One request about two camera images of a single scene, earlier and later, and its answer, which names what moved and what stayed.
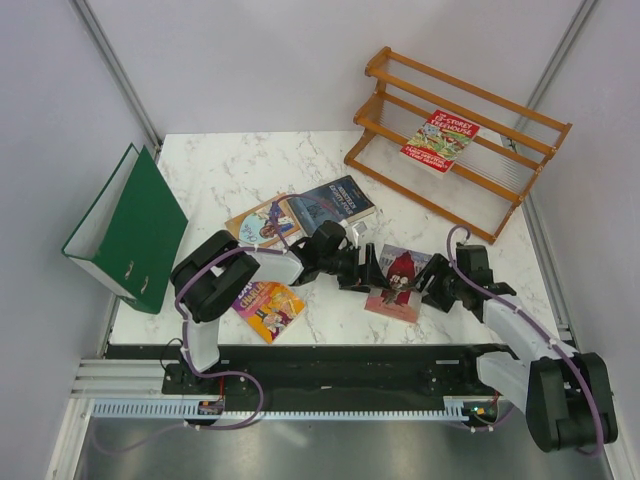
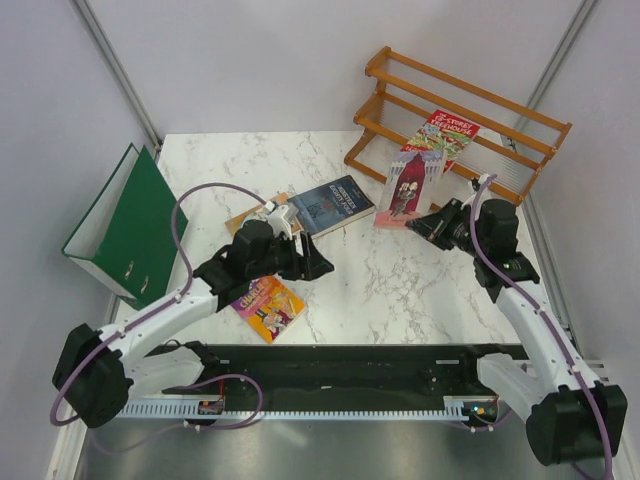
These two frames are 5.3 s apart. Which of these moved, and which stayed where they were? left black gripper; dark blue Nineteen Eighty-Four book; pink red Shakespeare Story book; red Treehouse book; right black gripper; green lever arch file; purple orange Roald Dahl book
Moved: left black gripper; right black gripper; pink red Shakespeare Story book
Stayed: red Treehouse book; purple orange Roald Dahl book; green lever arch file; dark blue Nineteen Eighty-Four book
